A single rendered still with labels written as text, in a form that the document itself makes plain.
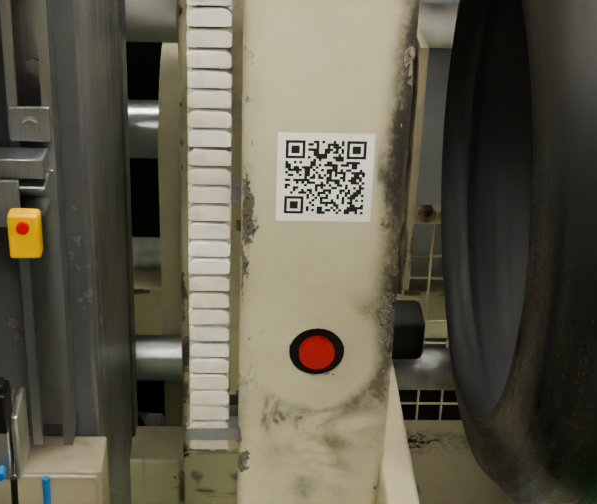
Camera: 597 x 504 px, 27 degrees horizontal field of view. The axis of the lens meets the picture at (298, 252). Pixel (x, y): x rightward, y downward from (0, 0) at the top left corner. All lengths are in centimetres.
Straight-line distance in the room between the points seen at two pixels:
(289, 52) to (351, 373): 29
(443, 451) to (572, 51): 63
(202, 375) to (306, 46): 31
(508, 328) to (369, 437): 28
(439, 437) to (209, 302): 45
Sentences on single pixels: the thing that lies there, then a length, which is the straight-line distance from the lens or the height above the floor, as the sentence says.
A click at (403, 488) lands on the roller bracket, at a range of 109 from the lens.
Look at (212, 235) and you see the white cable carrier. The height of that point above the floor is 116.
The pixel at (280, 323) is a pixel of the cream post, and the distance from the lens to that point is 104.
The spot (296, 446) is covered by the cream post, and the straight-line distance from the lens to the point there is 111.
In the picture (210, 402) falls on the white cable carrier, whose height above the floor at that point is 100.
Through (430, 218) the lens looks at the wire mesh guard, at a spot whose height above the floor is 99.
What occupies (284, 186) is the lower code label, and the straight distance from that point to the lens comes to 98.
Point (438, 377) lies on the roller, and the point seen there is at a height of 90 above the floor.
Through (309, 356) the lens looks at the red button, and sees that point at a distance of 105.
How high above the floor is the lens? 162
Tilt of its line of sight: 27 degrees down
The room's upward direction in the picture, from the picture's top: 2 degrees clockwise
